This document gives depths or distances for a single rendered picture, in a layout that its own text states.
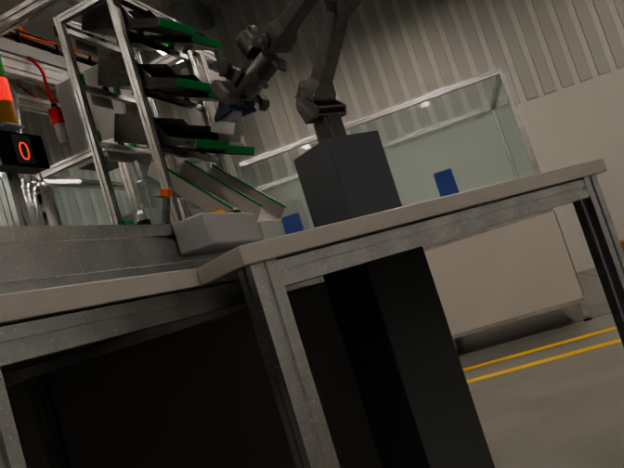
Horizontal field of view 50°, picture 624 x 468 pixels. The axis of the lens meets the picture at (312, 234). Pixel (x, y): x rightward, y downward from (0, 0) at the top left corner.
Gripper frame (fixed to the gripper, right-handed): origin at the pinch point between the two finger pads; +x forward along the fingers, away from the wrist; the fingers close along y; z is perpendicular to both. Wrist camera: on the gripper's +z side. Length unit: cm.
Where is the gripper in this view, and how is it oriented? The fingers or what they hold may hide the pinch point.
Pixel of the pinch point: (228, 110)
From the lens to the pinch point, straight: 168.3
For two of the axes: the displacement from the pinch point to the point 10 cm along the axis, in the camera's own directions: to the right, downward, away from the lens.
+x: -6.3, 6.7, 3.9
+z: -6.1, -7.4, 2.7
